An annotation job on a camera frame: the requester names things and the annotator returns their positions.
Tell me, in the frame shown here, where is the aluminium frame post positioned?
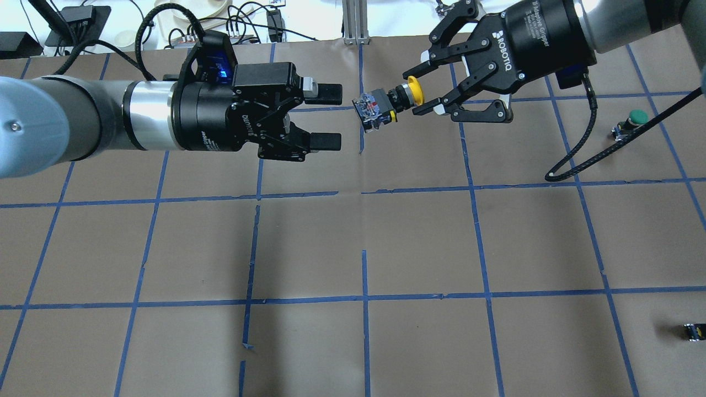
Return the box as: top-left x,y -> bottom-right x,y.
342,0 -> 370,46

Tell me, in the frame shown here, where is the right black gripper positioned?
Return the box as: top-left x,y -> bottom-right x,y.
403,1 -> 597,123

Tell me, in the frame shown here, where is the red-green push button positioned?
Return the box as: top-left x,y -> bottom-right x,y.
611,110 -> 650,142

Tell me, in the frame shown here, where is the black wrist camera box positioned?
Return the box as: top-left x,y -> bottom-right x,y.
178,30 -> 238,87

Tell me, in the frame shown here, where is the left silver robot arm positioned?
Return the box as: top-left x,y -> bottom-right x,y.
1,62 -> 343,179

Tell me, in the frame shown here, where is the white plate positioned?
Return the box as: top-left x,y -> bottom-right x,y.
154,0 -> 243,39

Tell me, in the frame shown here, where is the small black contact block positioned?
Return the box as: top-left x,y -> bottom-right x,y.
682,323 -> 706,342

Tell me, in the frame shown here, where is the black braided cable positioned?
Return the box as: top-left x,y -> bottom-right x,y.
545,74 -> 706,183

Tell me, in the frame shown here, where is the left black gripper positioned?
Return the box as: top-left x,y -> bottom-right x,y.
172,62 -> 343,162

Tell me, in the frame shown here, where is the yellow push button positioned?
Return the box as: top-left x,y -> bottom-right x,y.
351,76 -> 424,132

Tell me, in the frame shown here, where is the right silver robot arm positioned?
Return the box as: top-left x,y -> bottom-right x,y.
403,1 -> 704,123

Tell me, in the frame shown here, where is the black power adapter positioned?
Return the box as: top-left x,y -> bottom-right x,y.
40,5 -> 111,47

